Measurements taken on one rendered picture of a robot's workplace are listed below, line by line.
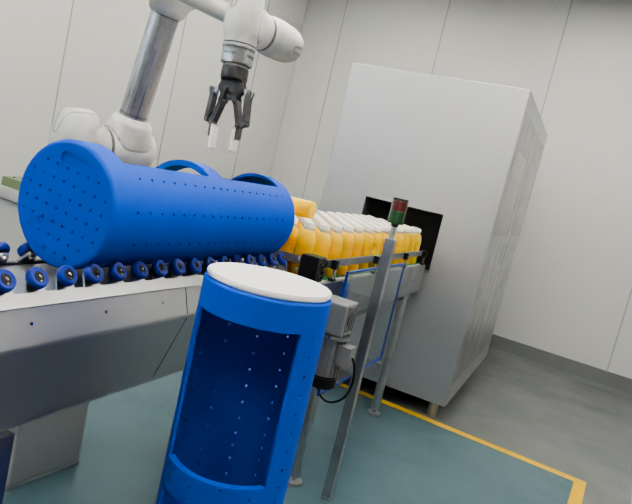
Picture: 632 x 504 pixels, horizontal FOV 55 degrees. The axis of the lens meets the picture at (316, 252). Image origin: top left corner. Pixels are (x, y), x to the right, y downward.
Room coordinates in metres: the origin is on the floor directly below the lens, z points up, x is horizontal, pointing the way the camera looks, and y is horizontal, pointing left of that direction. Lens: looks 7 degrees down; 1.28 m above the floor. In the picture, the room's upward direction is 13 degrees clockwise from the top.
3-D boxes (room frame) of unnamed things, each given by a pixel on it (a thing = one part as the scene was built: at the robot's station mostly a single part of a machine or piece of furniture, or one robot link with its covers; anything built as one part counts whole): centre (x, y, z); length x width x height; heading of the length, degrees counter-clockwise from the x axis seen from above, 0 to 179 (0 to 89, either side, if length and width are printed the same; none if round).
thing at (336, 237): (2.39, -0.06, 0.99); 0.07 x 0.07 x 0.19
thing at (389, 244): (2.38, -0.27, 0.55); 0.04 x 0.04 x 1.10; 67
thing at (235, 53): (1.73, 0.33, 1.54); 0.09 x 0.09 x 0.06
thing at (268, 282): (1.32, 0.08, 1.03); 0.28 x 0.28 x 0.01
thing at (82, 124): (2.14, 0.90, 1.21); 0.18 x 0.16 x 0.22; 144
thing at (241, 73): (1.73, 0.33, 1.47); 0.08 x 0.07 x 0.09; 67
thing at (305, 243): (2.23, 0.04, 0.99); 0.07 x 0.07 x 0.19
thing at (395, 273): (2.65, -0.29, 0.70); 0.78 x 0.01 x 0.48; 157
